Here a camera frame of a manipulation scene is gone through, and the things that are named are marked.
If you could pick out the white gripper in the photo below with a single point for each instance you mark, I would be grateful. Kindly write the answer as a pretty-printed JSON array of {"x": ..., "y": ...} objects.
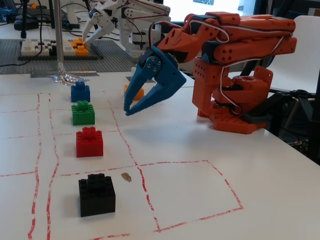
[{"x": 99, "y": 19}]

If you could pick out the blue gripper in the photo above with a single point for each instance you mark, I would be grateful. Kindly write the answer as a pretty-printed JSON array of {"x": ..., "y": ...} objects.
[{"x": 163, "y": 72}]

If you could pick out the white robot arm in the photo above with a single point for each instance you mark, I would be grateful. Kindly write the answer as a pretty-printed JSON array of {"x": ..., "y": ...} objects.
[{"x": 140, "y": 22}]

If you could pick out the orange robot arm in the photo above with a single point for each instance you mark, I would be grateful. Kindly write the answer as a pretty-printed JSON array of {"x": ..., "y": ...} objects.
[{"x": 250, "y": 27}]

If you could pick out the orange lego block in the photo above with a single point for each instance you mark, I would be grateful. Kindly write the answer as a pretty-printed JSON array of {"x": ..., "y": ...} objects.
[{"x": 139, "y": 94}]

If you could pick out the grey square marker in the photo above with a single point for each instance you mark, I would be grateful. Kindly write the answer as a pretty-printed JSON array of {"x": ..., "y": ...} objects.
[{"x": 128, "y": 79}]

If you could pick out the blue lego block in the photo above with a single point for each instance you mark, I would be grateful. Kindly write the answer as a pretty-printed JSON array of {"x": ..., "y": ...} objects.
[{"x": 80, "y": 93}]

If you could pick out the green lego block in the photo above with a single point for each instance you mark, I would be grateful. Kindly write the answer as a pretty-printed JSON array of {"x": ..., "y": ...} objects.
[{"x": 83, "y": 115}]

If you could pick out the red lego block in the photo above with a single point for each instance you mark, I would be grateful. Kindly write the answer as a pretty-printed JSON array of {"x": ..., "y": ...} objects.
[{"x": 90, "y": 145}]

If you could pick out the black lego block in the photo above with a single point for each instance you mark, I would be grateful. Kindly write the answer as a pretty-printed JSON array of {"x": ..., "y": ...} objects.
[{"x": 97, "y": 197}]

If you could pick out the metal pole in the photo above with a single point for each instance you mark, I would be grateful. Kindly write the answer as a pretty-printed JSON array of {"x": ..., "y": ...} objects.
[{"x": 59, "y": 37}]

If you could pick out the grey lego baseplate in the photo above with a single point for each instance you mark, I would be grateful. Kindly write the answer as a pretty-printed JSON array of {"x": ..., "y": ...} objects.
[{"x": 105, "y": 63}]

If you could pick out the crumpled aluminium foil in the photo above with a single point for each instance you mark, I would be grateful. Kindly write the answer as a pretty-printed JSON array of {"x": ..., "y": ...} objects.
[{"x": 67, "y": 78}]

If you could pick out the black white orange brick mosaic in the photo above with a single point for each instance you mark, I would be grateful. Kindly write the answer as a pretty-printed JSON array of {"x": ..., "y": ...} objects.
[{"x": 30, "y": 48}]

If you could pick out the blue-grey tape strip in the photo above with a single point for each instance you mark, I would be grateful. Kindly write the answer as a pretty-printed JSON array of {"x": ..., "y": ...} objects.
[{"x": 42, "y": 74}]

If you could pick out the black table clamp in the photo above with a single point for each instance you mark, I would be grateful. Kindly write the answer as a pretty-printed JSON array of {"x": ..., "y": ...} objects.
[{"x": 270, "y": 107}]

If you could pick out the black tripod stand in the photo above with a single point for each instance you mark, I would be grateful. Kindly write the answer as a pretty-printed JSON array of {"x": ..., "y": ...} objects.
[{"x": 300, "y": 96}]

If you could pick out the white plastic post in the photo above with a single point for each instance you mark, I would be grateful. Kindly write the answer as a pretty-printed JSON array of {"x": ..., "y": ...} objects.
[{"x": 73, "y": 15}]

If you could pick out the black stand post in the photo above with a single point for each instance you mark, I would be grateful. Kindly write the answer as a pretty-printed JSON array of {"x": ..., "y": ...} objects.
[{"x": 24, "y": 17}]

